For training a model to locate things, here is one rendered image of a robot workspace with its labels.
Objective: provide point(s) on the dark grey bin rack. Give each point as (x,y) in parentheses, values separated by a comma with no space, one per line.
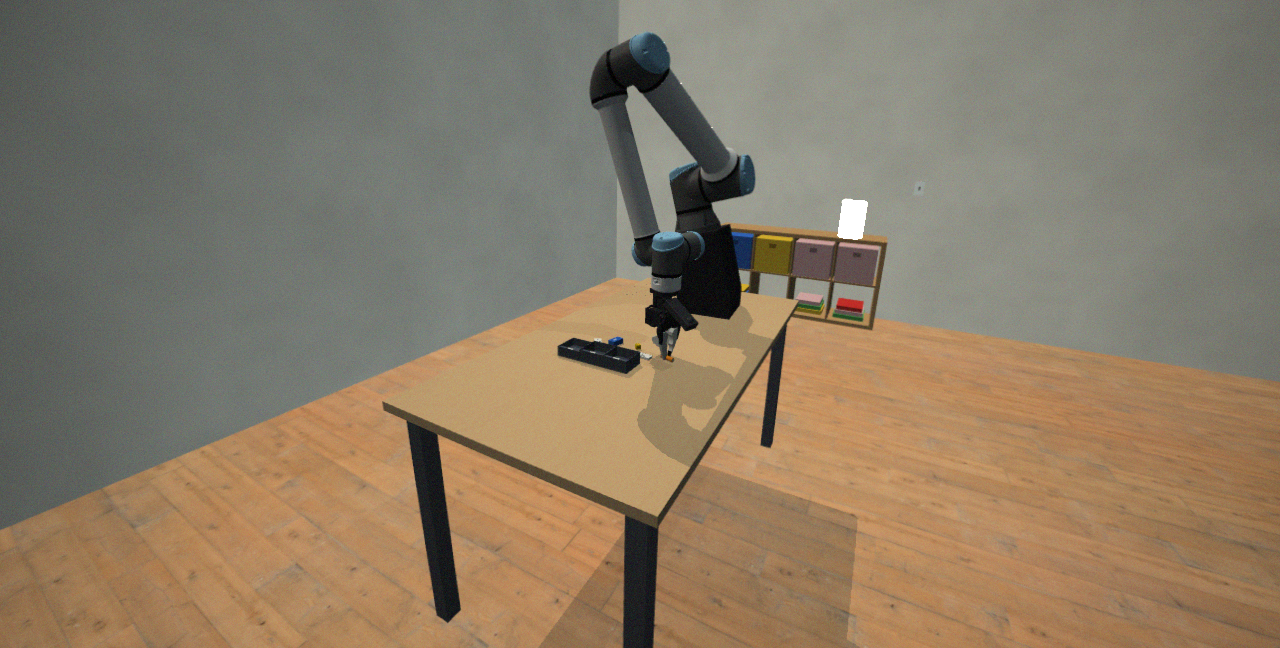
(600,354)

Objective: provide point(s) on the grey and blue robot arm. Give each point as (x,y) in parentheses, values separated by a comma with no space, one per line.
(719,173)

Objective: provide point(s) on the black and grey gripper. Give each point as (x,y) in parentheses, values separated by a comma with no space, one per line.
(658,316)

